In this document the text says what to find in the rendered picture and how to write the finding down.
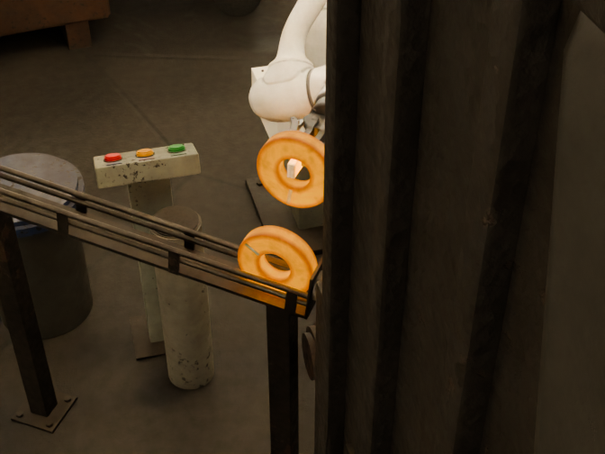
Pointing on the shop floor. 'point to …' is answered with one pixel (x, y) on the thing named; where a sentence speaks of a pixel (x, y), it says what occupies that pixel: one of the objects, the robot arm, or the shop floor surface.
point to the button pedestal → (157, 184)
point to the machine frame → (437, 222)
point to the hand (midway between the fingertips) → (297, 161)
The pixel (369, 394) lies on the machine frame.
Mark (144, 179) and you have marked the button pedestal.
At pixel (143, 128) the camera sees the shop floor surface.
